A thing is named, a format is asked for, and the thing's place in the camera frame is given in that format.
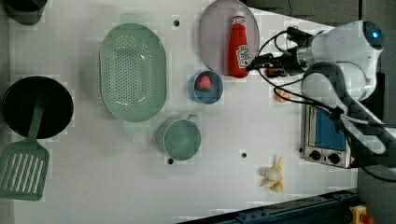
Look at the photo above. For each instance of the peeled banana toy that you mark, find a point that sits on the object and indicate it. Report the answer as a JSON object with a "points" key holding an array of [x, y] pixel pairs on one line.
{"points": [[272, 177]]}

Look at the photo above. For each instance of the red strawberry in bowl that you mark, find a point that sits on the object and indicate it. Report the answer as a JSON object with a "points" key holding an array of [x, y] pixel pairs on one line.
{"points": [[204, 83]]}

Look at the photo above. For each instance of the yellow red emergency button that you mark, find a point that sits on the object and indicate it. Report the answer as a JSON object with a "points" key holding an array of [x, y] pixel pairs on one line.
{"points": [[360, 216]]}

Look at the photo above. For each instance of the silver toy toaster oven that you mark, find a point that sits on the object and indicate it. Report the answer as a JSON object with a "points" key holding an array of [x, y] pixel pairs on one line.
{"points": [[323, 142]]}

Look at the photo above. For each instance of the red plush ketchup bottle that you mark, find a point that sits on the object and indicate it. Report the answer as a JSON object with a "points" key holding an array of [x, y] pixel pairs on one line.
{"points": [[238, 53]]}

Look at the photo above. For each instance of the green slotted spatula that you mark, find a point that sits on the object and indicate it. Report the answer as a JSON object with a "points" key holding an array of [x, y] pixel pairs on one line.
{"points": [[24, 165]]}

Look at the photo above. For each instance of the blue metal rail frame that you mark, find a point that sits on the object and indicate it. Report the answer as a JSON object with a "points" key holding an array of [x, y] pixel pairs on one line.
{"points": [[329, 208]]}

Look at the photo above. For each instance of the grey round plate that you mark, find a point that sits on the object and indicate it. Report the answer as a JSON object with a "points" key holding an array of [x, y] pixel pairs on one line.
{"points": [[214, 33]]}

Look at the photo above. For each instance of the orange slice toy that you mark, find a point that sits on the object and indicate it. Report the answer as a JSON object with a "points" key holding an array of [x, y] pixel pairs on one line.
{"points": [[281, 96]]}

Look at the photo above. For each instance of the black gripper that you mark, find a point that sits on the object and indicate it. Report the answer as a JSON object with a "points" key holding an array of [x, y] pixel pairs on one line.
{"points": [[287, 62]]}

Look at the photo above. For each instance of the small blue bowl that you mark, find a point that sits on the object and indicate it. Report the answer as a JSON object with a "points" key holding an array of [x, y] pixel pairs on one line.
{"points": [[206, 97]]}

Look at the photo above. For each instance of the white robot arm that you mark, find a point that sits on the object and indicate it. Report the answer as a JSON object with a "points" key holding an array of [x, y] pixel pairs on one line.
{"points": [[338, 69]]}

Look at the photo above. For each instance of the black round pan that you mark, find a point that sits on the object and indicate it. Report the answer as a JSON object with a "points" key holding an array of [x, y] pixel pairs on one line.
{"points": [[19, 105]]}

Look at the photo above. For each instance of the green perforated colander basket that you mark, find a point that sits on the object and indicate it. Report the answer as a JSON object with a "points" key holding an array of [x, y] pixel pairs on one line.
{"points": [[133, 72]]}

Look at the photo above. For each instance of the green mug cup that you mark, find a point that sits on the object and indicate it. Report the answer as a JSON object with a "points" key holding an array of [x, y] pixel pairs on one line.
{"points": [[180, 139]]}

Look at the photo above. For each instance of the dark grey cup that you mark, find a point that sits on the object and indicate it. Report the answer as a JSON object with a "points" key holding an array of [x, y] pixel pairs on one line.
{"points": [[26, 12]]}

